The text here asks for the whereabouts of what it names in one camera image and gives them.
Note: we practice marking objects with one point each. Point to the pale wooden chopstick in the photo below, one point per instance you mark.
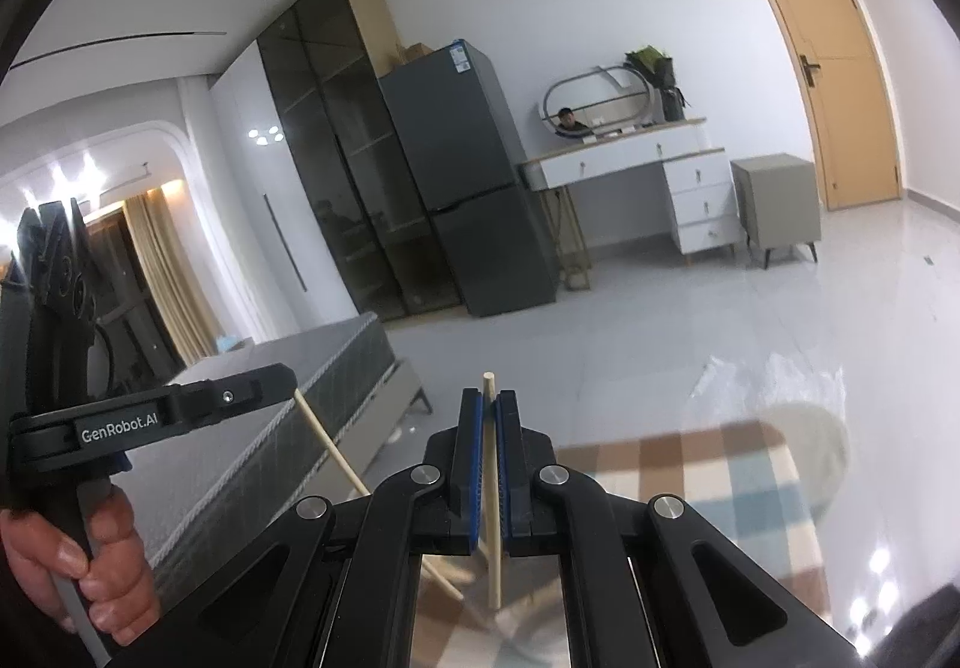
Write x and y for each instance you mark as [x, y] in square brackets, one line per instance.
[495, 585]
[330, 443]

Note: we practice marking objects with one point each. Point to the white wardrobe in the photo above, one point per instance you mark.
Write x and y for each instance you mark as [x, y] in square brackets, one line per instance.
[247, 225]

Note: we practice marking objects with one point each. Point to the light blue pack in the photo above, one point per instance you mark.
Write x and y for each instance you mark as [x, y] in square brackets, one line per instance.
[234, 343]

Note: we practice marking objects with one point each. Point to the dark grey quilted mattress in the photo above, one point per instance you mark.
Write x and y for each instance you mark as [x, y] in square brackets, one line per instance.
[315, 349]

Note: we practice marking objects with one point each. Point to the light wooden door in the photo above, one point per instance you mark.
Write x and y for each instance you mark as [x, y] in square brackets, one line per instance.
[832, 75]

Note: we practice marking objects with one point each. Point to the white dressing table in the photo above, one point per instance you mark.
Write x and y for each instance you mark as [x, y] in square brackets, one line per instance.
[637, 158]

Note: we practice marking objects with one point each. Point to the grey nightstand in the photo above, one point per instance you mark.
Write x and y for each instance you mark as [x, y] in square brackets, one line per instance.
[776, 203]

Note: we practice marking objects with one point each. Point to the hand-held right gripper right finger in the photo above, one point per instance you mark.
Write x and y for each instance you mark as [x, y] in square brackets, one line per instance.
[508, 488]

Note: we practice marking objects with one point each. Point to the checked rug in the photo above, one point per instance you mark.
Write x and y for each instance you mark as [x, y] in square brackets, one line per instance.
[675, 458]

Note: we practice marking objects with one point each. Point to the dark grey fridge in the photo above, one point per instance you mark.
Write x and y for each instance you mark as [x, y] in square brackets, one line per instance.
[465, 188]

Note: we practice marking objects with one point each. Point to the dark glass cabinet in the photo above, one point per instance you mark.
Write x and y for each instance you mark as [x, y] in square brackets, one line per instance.
[337, 150]

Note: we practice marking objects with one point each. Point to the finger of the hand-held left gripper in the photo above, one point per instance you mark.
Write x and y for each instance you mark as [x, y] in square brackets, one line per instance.
[240, 394]

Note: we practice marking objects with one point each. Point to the person's left hand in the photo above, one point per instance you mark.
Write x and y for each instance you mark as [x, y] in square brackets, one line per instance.
[120, 578]

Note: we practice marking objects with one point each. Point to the small cardboard box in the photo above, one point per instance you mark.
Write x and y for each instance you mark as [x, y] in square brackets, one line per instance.
[416, 54]

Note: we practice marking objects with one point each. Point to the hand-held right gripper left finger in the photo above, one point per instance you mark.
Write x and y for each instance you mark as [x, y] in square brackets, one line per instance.
[466, 488]

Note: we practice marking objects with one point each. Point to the oval mirror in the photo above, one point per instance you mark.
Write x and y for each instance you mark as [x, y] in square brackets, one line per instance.
[600, 94]

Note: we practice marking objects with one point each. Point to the beige curtain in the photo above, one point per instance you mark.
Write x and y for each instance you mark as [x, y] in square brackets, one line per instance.
[165, 278]

